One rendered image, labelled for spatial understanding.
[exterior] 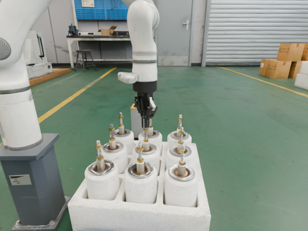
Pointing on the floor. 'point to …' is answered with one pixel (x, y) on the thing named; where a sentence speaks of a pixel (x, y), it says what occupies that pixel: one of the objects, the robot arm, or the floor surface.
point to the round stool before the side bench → (83, 59)
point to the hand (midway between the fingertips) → (145, 122)
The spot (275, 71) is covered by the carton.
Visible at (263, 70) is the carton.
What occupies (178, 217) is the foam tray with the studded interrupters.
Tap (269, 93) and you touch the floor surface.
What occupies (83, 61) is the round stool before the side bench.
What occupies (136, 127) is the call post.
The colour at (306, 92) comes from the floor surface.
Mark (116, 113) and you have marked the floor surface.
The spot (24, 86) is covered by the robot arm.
